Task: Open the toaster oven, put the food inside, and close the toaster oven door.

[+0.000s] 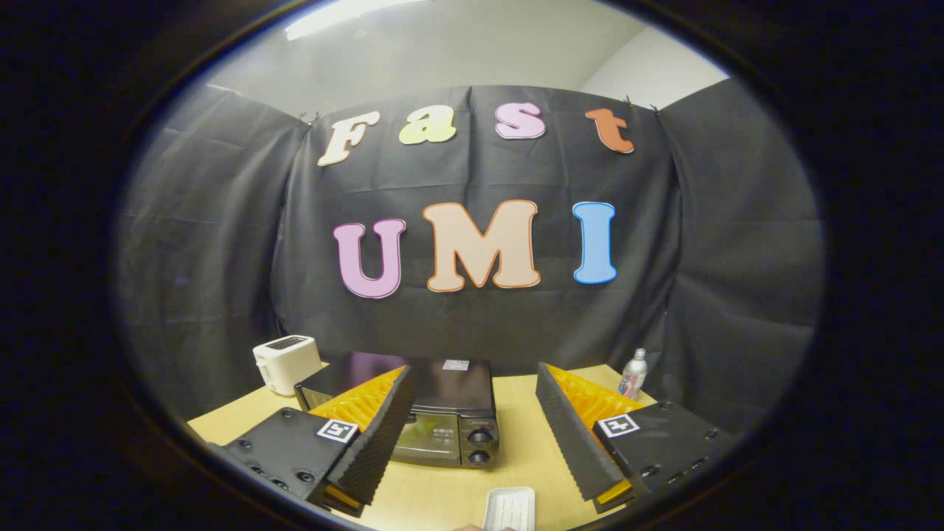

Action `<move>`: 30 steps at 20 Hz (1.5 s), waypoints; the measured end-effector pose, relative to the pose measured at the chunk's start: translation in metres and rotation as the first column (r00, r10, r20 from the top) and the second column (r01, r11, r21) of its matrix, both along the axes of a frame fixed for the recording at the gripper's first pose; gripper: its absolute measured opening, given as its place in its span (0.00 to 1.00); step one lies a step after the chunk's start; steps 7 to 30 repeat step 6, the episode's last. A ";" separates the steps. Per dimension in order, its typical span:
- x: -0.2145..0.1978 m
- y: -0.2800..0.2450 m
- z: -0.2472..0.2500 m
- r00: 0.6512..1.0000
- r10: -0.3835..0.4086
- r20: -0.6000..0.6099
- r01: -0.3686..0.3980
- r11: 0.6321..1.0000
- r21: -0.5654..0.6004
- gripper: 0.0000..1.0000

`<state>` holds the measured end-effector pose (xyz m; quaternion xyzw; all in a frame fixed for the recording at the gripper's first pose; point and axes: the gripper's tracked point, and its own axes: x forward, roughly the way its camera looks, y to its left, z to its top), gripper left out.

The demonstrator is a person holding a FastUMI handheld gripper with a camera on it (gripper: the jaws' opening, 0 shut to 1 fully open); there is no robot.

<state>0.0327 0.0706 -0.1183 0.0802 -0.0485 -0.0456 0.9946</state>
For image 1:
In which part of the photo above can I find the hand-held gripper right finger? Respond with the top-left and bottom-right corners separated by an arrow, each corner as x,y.
535,361 -> 738,515

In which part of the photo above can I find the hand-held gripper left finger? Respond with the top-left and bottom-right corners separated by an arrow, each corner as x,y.
209,364 -> 417,518

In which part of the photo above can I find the black toaster oven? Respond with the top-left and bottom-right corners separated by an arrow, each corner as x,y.
295,351 -> 501,471

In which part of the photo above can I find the white pop-up toaster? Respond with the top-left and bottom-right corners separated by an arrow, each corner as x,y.
252,335 -> 323,397

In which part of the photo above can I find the white bottle with silver cap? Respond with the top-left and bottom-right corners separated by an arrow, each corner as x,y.
618,348 -> 649,401

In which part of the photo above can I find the white plastic tray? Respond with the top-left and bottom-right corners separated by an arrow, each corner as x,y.
483,486 -> 536,531

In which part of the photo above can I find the black backdrop cloth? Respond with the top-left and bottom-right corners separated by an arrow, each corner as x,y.
114,77 -> 825,436

